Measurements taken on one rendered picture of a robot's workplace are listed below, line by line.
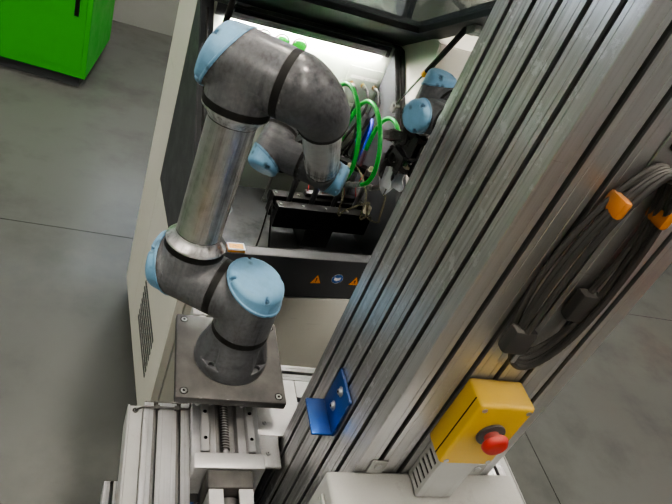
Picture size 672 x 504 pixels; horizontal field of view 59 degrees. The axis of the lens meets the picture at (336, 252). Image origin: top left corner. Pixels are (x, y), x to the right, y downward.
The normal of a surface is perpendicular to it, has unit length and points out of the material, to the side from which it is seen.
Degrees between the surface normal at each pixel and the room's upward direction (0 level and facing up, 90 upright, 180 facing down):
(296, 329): 90
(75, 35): 90
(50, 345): 0
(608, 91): 90
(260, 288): 7
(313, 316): 90
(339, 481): 0
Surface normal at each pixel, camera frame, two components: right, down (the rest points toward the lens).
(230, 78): -0.25, 0.43
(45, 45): 0.09, 0.61
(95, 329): 0.34, -0.76
